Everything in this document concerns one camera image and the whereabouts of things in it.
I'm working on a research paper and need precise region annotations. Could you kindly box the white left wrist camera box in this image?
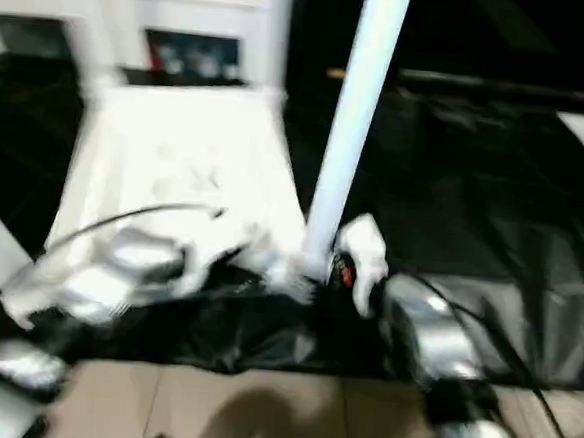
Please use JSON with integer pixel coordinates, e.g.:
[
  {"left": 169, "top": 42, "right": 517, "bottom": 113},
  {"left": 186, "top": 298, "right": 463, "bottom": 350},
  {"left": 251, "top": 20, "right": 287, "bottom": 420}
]
[{"left": 179, "top": 221, "right": 274, "bottom": 297}]

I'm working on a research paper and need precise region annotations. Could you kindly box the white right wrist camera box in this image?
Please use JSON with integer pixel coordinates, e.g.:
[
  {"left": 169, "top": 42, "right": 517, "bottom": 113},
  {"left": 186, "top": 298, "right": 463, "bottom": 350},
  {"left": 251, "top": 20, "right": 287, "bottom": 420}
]
[{"left": 329, "top": 210, "right": 396, "bottom": 323}]

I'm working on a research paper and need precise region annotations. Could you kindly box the black mat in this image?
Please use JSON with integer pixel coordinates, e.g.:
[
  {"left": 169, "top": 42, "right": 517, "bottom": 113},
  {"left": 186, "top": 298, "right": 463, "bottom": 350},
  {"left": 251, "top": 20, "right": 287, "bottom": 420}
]
[{"left": 0, "top": 53, "right": 584, "bottom": 401}]

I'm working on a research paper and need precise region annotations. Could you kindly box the white plastic table top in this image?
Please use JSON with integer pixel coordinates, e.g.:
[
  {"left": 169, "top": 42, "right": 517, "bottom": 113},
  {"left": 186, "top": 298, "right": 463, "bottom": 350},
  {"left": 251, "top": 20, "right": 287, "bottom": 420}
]
[{"left": 2, "top": 68, "right": 334, "bottom": 348}]

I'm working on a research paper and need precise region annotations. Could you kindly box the white cabinet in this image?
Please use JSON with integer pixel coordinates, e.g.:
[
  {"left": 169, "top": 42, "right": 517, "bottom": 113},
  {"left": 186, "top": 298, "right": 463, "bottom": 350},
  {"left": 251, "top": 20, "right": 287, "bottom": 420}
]
[{"left": 0, "top": 0, "right": 292, "bottom": 91}]

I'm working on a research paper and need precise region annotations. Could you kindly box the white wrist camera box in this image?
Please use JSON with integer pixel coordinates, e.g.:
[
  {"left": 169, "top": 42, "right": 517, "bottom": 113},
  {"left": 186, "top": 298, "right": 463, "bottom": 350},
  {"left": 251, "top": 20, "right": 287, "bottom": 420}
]
[
  {"left": 179, "top": 221, "right": 274, "bottom": 297},
  {"left": 329, "top": 210, "right": 396, "bottom": 323}
]

